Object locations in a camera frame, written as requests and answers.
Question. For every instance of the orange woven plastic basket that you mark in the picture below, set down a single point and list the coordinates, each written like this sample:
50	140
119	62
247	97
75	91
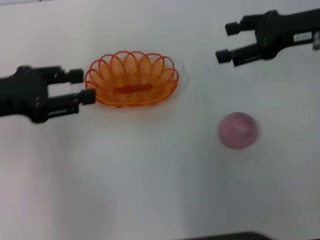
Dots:
132	88

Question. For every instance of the pink peach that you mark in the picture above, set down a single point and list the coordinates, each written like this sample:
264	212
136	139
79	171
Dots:
237	131

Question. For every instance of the small silver connector plug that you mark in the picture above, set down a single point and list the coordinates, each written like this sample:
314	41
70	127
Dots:
317	41

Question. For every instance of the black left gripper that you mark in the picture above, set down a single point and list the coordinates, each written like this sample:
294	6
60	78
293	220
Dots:
25	95

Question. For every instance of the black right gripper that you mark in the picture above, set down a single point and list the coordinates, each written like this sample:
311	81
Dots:
277	32

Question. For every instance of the dark robot torso edge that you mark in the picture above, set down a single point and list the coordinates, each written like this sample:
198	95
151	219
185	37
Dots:
225	236

